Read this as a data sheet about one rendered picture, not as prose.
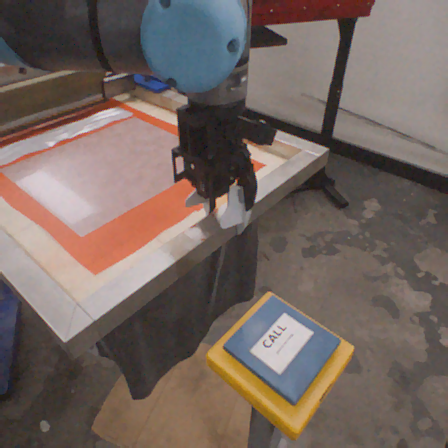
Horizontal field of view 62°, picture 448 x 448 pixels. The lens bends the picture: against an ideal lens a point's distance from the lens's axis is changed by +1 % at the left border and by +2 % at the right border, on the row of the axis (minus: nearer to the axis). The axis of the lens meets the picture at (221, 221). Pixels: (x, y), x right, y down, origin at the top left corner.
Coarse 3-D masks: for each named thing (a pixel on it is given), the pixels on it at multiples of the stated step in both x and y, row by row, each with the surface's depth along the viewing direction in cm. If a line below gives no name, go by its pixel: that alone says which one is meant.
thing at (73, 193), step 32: (32, 128) 88; (32, 160) 77; (64, 160) 77; (96, 160) 77; (0, 192) 68; (32, 192) 68; (64, 192) 68; (96, 192) 68; (128, 192) 68; (160, 192) 68; (64, 224) 61; (96, 224) 61; (128, 224) 61; (160, 224) 61; (96, 256) 55
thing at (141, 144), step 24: (72, 120) 92; (120, 120) 92; (144, 120) 92; (96, 144) 82; (120, 144) 82; (144, 144) 82; (168, 144) 82; (144, 168) 75; (168, 168) 75; (168, 192) 68
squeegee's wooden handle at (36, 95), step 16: (32, 80) 83; (48, 80) 84; (64, 80) 87; (80, 80) 90; (96, 80) 93; (0, 96) 78; (16, 96) 81; (32, 96) 83; (48, 96) 86; (64, 96) 89; (80, 96) 92; (0, 112) 80; (16, 112) 82; (32, 112) 85
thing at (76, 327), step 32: (160, 96) 96; (288, 160) 70; (320, 160) 73; (288, 192) 68; (0, 256) 51; (160, 256) 51; (192, 256) 52; (32, 288) 46; (128, 288) 46; (160, 288) 50; (64, 320) 43; (96, 320) 43
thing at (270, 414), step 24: (216, 360) 43; (336, 360) 43; (240, 384) 41; (264, 384) 41; (312, 384) 41; (264, 408) 39; (288, 408) 39; (312, 408) 39; (264, 432) 55; (288, 432) 38
